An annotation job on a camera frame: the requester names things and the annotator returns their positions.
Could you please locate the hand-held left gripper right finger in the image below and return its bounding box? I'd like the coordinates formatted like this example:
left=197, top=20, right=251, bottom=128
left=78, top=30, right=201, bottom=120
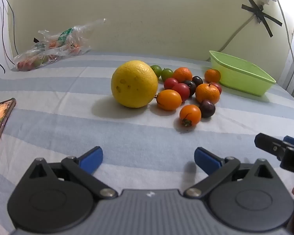
left=185, top=147, right=276, bottom=199

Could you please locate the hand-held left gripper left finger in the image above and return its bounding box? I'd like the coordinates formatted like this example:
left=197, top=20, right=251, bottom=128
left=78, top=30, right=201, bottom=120
left=22, top=146, right=118, bottom=200

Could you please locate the orange cherry tomato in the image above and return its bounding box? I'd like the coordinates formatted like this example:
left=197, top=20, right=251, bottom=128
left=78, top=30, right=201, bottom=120
left=180, top=104, right=202, bottom=127
left=155, top=89, right=183, bottom=111

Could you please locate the orange tangerine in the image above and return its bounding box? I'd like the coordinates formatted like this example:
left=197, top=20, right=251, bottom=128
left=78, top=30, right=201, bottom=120
left=173, top=67, right=193, bottom=83
left=195, top=83, right=220, bottom=104
left=204, top=69, right=221, bottom=83

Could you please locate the green plastic basin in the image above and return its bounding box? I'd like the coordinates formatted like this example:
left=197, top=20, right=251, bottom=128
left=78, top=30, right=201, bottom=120
left=209, top=50, right=277, bottom=97

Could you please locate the red cherry tomato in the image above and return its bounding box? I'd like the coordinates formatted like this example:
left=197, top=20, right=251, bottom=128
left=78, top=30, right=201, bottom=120
left=172, top=83, right=190, bottom=102
left=211, top=82, right=222, bottom=95
left=164, top=78, right=179, bottom=90

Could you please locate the large yellow citrus fruit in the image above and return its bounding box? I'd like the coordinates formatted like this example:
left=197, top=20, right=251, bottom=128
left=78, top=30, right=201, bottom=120
left=111, top=60, right=159, bottom=108

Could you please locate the green cherry tomato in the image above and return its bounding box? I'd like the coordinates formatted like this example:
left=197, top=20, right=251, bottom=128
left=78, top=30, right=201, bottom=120
left=150, top=65, right=162, bottom=79
left=161, top=68, right=174, bottom=82

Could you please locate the blue striped bedsheet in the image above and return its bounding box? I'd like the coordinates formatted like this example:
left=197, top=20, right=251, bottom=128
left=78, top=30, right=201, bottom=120
left=0, top=51, right=294, bottom=235

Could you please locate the clear plastic bag of produce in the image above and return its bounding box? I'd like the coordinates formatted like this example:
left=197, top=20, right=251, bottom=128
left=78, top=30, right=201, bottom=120
left=13, top=18, right=106, bottom=72

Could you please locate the black tape cross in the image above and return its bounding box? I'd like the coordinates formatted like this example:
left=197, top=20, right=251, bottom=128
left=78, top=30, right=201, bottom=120
left=241, top=0, right=283, bottom=38

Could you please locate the grey power cable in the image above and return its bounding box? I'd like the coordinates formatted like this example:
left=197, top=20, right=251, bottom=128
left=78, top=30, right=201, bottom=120
left=206, top=15, right=256, bottom=61

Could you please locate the black cable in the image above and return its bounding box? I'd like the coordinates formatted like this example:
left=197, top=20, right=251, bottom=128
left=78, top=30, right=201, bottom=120
left=0, top=0, right=19, bottom=65

